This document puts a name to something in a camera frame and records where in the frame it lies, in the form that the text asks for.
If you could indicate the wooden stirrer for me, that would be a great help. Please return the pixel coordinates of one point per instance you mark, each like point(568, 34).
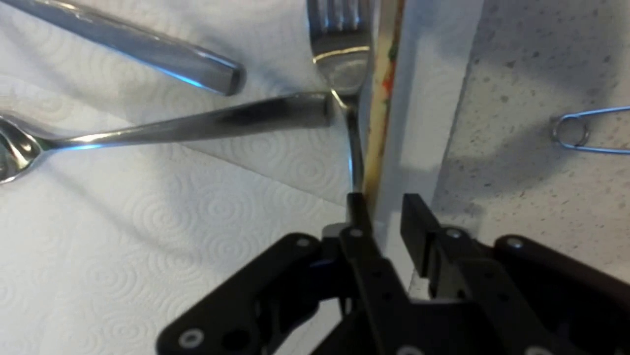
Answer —
point(385, 99)

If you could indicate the metal spoon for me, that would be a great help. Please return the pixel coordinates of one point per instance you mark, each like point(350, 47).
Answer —
point(198, 124)

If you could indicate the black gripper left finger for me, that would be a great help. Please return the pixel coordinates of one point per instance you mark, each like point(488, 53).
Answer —
point(368, 282)

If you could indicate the metal fork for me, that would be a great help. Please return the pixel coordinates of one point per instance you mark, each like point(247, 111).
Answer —
point(338, 51)

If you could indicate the white paper towel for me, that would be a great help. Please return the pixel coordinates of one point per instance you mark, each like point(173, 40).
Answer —
point(100, 262)

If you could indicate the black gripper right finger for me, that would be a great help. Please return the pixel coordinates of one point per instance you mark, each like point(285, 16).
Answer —
point(525, 296)

